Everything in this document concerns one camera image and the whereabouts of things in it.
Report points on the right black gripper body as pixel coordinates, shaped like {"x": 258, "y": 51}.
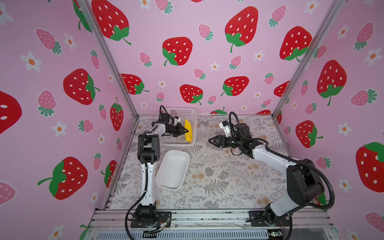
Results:
{"x": 232, "y": 142}

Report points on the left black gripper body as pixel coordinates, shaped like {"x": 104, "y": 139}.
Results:
{"x": 174, "y": 130}

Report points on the yellow paper napkin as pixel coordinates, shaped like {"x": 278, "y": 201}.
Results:
{"x": 189, "y": 134}

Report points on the white plastic tray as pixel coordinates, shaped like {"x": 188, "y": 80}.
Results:
{"x": 172, "y": 171}

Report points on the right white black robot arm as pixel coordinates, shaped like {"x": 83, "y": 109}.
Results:
{"x": 304, "y": 183}

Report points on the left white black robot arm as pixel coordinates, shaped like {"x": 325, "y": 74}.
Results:
{"x": 149, "y": 152}

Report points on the white perforated plastic basket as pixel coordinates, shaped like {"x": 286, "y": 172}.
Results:
{"x": 177, "y": 142}

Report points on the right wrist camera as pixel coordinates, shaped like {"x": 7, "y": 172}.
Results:
{"x": 226, "y": 127}

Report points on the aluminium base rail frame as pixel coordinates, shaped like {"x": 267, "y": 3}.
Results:
{"x": 306, "y": 224}

